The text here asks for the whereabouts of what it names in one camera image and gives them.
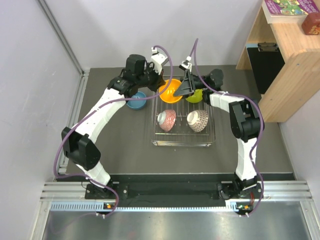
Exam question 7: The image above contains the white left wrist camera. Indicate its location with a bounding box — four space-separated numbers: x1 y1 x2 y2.
150 47 169 75

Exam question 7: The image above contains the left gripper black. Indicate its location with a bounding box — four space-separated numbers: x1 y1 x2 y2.
136 62 165 93

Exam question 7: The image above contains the brown lattice patterned bowl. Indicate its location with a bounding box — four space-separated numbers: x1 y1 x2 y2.
186 110 209 133

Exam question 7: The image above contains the metal wire dish rack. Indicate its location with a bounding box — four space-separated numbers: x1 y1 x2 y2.
151 97 216 147

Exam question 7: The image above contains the red box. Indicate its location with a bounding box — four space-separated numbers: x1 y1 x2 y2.
301 12 320 35

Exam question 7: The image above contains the orange bowl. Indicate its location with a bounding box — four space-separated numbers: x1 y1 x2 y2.
159 78 183 104

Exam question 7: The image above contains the aluminium frame rail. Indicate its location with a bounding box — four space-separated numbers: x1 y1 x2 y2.
40 180 312 214

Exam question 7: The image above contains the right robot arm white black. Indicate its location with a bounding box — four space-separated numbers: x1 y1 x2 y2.
173 69 265 200

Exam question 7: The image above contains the yellow-green bowl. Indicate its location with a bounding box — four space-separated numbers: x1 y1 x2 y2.
185 89 203 104

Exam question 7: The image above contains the black white patterned bowl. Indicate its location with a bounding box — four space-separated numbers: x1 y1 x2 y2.
157 109 177 132

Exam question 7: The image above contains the blue bowl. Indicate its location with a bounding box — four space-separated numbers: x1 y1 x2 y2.
126 91 147 110

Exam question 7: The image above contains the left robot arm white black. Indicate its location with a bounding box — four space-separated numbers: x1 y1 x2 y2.
61 49 169 199

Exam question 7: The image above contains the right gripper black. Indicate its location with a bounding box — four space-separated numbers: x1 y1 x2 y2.
170 70 210 102

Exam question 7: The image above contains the aluminium corner post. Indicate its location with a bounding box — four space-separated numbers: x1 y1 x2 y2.
35 0 85 75

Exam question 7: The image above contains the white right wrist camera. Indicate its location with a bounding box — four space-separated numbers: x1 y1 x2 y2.
179 56 193 72

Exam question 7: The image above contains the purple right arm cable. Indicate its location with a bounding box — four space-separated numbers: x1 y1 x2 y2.
188 38 266 217

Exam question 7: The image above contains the black clipboard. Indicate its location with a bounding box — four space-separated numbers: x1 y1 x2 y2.
245 42 285 95

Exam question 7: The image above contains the purple book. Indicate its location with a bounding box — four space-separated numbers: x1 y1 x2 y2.
261 0 320 24

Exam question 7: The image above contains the wooden shelf unit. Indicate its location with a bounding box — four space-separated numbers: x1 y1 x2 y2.
246 7 320 123

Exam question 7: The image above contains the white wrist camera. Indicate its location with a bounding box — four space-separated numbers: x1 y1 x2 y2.
150 47 169 75
179 56 193 72

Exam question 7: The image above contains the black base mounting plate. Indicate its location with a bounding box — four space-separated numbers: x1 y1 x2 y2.
84 181 266 207

